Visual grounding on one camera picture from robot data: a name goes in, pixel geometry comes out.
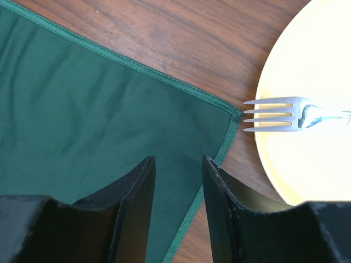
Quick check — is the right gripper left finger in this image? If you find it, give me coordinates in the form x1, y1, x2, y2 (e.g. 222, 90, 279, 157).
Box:
1, 156, 156, 262

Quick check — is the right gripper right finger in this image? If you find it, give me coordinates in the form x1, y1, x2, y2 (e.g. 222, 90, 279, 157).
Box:
202, 156, 350, 262

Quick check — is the dark green cloth napkin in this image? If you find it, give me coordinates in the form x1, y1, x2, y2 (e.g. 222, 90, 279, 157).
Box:
1, 1, 242, 262

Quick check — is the silver fork on plate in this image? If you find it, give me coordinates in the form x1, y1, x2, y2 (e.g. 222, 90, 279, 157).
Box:
244, 96, 350, 132

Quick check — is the yellow round plate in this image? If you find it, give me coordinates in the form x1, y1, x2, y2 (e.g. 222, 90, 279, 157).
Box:
255, 1, 350, 205

